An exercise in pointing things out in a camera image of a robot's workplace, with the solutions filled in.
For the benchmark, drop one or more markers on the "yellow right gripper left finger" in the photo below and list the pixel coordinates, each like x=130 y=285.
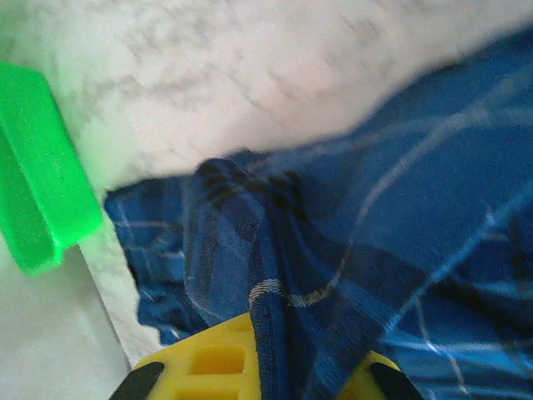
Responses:
x=208 y=366

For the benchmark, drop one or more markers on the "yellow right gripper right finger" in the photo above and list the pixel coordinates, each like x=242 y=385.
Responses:
x=375 y=383

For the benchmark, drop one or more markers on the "blue plaid shirt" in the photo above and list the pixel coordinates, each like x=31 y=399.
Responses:
x=416 y=187

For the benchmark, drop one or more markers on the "green plastic basket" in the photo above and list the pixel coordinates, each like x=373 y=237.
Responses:
x=37 y=175

